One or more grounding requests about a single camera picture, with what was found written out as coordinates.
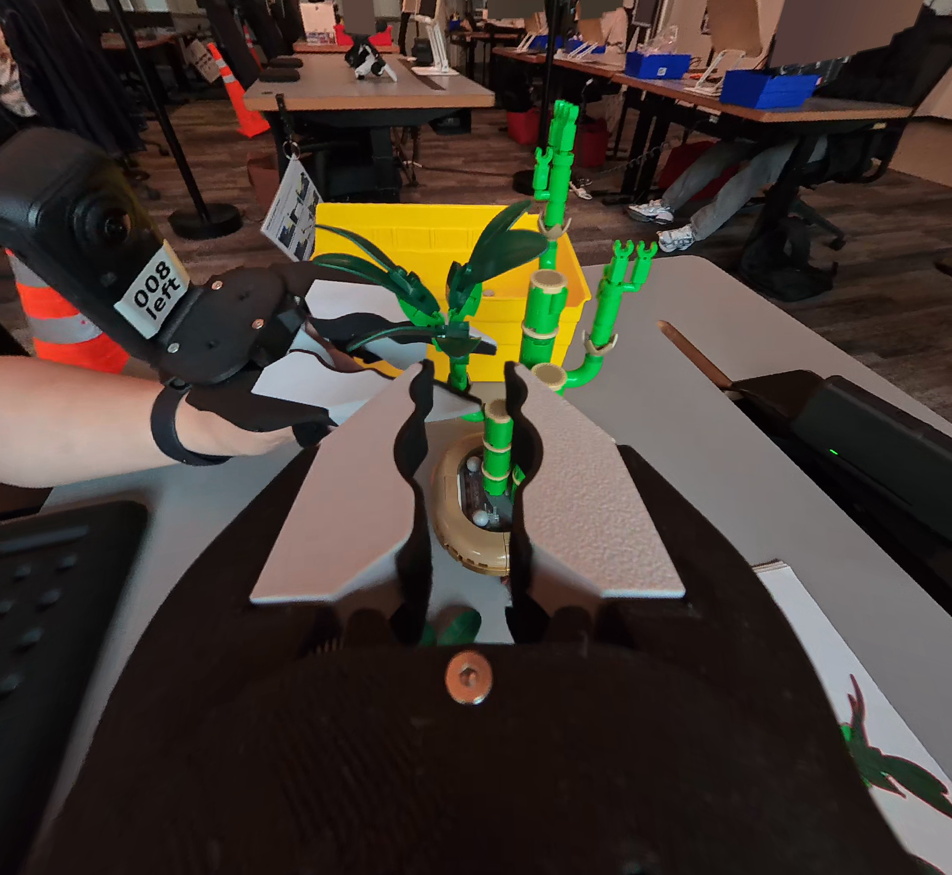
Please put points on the long wooden-edged desk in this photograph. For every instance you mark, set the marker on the long wooden-edged desk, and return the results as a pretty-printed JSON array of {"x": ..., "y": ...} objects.
[{"x": 818, "y": 112}]

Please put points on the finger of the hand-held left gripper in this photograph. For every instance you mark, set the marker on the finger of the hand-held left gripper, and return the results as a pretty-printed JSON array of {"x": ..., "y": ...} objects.
[
  {"x": 335, "y": 391},
  {"x": 349, "y": 298}
]

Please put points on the black box with green light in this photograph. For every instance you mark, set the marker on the black box with green light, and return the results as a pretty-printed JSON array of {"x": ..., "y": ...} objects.
[{"x": 766, "y": 399}]

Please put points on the dark hanging coats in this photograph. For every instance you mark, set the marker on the dark hanging coats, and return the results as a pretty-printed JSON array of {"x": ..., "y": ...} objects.
[{"x": 67, "y": 71}]

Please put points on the black office chair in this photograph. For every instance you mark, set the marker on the black office chair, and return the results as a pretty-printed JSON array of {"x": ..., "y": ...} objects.
[{"x": 855, "y": 146}]

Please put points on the black and white tool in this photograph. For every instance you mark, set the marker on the black and white tool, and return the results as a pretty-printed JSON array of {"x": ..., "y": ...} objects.
[{"x": 368, "y": 62}]

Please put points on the lego instruction booklet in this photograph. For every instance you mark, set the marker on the lego instruction booklet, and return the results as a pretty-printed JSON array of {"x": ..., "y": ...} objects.
[{"x": 833, "y": 667}]

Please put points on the orange traffic cone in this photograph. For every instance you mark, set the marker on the orange traffic cone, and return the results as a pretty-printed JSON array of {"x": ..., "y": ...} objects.
[{"x": 242, "y": 101}]

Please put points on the black pole stand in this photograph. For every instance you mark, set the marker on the black pole stand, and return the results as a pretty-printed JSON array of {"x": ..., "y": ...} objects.
[
  {"x": 204, "y": 220},
  {"x": 550, "y": 71}
]

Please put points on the grey work desk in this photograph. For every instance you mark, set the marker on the grey work desk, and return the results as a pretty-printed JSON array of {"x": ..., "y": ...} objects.
[{"x": 335, "y": 90}]

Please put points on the dark green lego leaf piece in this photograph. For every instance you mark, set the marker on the dark green lego leaf piece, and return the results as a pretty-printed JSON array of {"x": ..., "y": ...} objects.
[{"x": 459, "y": 628}]

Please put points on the black box device green light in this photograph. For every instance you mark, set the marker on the black box device green light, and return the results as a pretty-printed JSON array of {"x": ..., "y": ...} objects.
[{"x": 877, "y": 443}]

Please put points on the person's left hand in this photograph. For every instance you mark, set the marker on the person's left hand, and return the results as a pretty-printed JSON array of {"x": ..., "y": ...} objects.
[{"x": 238, "y": 443}]

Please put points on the hanging laminated card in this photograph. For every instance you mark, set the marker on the hanging laminated card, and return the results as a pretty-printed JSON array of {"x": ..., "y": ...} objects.
[{"x": 294, "y": 213}]

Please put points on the black keypad device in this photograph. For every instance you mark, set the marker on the black keypad device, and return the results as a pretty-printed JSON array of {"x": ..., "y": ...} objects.
[{"x": 59, "y": 629}]

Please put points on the red bin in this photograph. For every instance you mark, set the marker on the red bin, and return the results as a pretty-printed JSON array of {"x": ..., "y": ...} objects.
[
  {"x": 591, "y": 146},
  {"x": 524, "y": 127}
]

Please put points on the blue plastic bin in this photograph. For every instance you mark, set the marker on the blue plastic bin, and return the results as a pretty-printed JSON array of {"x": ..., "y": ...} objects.
[
  {"x": 658, "y": 65},
  {"x": 766, "y": 90}
]

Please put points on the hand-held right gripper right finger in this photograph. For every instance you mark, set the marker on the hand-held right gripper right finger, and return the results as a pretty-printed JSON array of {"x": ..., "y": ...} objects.
[{"x": 602, "y": 518}]

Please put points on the lego bamboo plant model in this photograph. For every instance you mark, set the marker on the lego bamboo plant model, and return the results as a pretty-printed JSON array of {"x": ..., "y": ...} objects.
[{"x": 547, "y": 324}]

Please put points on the yellow plastic bin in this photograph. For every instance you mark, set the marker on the yellow plastic bin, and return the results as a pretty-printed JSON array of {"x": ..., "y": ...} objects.
[{"x": 416, "y": 235}]

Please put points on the person's left forearm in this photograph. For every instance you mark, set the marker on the person's left forearm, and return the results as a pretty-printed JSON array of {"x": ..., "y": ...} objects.
[{"x": 74, "y": 421}]

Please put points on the leafy green lego branch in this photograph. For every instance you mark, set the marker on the leafy green lego branch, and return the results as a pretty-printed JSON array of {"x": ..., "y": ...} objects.
[{"x": 506, "y": 250}]

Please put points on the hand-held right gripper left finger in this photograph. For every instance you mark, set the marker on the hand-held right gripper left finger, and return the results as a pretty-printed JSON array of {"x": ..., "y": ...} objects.
[{"x": 335, "y": 518}]

